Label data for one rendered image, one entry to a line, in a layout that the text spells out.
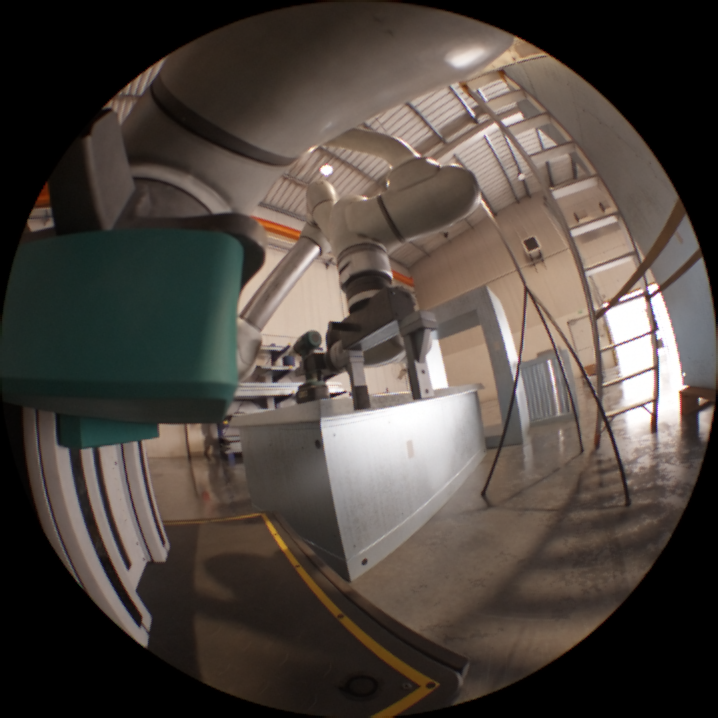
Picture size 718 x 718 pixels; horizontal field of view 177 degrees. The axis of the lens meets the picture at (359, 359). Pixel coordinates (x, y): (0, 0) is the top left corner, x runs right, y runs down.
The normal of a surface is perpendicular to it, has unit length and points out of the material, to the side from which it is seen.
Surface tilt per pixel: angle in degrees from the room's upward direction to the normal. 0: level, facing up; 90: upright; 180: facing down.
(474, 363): 90
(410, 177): 103
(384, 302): 90
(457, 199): 145
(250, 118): 168
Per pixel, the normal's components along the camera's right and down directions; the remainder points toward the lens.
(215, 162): 0.42, 0.88
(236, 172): 0.58, 0.82
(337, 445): 0.70, -0.26
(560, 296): -0.73, -0.04
